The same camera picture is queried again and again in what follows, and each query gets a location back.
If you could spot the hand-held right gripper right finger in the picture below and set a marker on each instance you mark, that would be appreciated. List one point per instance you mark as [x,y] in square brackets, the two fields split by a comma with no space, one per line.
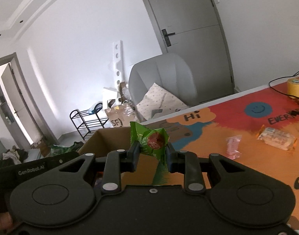
[171,160]

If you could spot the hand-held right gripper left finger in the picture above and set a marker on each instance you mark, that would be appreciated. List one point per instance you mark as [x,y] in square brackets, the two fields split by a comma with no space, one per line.
[134,158]

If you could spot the green snack packet red circle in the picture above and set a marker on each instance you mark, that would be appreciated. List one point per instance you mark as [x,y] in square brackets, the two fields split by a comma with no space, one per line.
[149,139]

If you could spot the brown cardboard box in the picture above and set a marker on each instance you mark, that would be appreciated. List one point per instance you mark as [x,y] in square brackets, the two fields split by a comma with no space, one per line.
[107,137]

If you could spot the person's left hand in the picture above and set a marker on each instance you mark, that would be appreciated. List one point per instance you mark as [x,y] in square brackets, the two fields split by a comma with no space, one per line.
[0,221]

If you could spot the pile of clothes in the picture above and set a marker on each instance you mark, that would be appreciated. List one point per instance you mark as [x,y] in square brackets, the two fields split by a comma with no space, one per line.
[13,154]

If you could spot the green plastic bag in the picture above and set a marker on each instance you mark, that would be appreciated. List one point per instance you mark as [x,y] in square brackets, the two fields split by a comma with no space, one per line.
[63,149]

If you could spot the brown paper bag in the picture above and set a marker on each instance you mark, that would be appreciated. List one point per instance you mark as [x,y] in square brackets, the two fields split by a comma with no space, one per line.
[118,116]

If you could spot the black shoe rack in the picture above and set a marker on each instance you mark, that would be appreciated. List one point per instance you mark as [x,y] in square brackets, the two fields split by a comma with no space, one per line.
[87,122]

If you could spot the dotted white cushion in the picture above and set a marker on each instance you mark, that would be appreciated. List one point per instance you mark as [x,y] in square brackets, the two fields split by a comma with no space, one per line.
[159,98]

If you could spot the pink snack packet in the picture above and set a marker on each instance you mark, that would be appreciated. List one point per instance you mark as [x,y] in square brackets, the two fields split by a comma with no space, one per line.
[233,146]

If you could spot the grey chair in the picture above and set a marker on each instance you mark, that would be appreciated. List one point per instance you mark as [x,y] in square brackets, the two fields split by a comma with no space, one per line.
[164,71]

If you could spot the white board with holes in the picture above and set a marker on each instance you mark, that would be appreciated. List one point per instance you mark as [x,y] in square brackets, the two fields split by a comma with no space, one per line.
[116,63]

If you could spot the grey door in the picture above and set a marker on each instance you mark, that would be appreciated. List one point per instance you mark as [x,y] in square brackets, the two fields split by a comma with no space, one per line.
[188,58]

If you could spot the clear orange-edged cake packet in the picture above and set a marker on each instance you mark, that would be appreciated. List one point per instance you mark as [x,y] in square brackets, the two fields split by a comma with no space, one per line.
[277,138]

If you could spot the yellow tape roll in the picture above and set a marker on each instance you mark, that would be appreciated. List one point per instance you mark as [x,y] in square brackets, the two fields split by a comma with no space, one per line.
[296,87]

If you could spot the grey doorway frame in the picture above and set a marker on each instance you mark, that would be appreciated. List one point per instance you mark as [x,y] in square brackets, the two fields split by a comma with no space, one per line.
[22,98]

